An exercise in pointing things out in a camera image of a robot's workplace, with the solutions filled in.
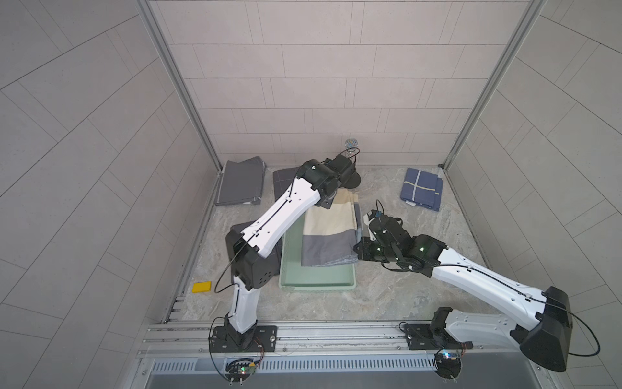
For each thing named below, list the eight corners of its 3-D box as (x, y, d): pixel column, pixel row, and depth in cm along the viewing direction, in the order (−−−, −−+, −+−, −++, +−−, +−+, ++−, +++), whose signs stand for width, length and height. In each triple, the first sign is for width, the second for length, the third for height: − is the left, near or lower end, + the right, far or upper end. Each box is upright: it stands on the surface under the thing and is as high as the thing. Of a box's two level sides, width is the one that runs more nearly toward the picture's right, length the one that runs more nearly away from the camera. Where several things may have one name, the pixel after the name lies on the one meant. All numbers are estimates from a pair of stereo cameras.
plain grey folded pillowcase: (215, 209, 106) (211, 201, 102) (231, 164, 124) (227, 156, 119) (258, 209, 106) (256, 202, 102) (268, 164, 124) (266, 156, 120)
